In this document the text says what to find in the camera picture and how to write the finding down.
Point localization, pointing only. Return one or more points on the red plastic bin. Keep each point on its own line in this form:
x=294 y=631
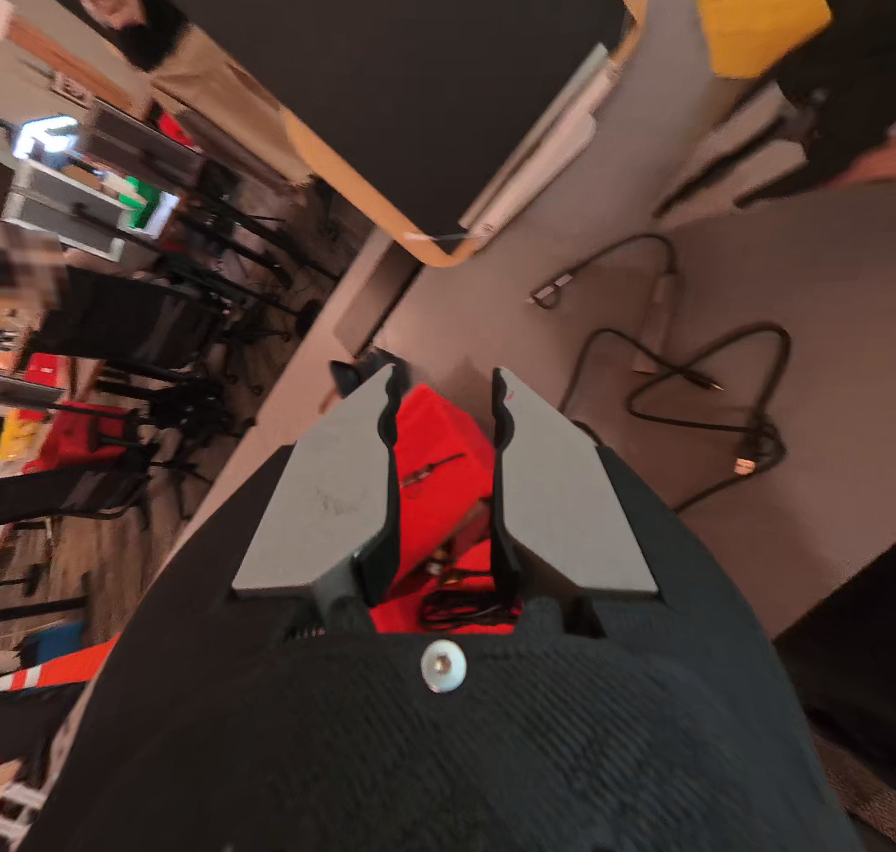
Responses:
x=434 y=418

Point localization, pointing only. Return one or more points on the orange traffic cone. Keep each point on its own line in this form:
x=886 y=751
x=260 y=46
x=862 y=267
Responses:
x=63 y=666

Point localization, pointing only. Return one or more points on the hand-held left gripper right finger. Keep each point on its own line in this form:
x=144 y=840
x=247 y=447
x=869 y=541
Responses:
x=567 y=509

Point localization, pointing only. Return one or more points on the tan cardboard sheet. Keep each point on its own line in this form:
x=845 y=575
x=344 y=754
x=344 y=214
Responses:
x=224 y=110

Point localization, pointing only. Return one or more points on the yellow plastic bin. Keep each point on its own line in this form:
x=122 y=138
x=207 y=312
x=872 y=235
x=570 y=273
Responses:
x=756 y=19

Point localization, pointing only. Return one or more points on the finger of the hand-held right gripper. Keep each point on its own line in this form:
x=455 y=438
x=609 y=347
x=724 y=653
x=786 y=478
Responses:
x=798 y=173
x=749 y=141

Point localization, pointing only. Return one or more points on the black charging case with screen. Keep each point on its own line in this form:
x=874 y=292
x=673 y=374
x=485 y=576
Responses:
x=350 y=376

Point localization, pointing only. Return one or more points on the wooden book stand black panel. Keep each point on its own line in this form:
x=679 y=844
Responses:
x=385 y=61

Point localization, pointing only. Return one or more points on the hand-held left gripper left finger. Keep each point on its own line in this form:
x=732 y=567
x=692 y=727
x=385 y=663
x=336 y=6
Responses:
x=322 y=502

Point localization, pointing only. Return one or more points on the person's right hand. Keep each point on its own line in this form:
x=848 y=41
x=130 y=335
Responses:
x=875 y=169

